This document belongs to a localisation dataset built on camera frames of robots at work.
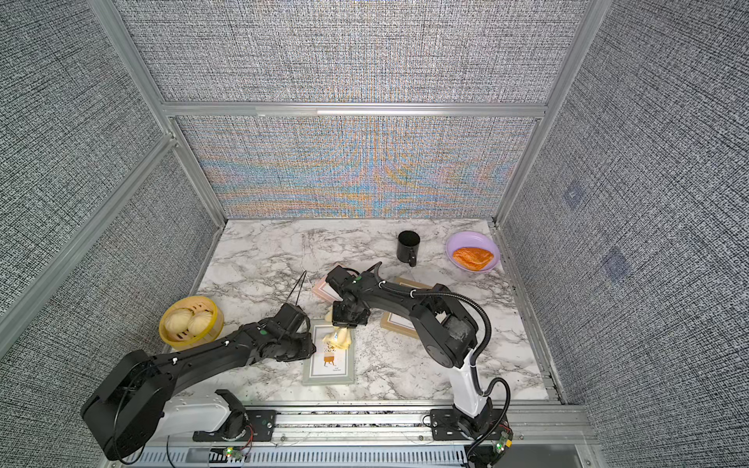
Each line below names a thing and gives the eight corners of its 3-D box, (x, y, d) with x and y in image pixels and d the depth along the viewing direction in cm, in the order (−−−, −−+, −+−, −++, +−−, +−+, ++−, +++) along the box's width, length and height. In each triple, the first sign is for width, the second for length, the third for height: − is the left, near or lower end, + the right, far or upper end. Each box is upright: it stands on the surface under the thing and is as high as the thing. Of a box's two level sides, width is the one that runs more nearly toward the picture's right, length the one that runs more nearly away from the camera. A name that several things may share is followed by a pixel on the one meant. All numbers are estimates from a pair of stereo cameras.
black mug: (397, 269, 107) (399, 253, 100) (395, 247, 114) (397, 230, 107) (418, 269, 107) (421, 253, 100) (415, 247, 114) (418, 230, 107)
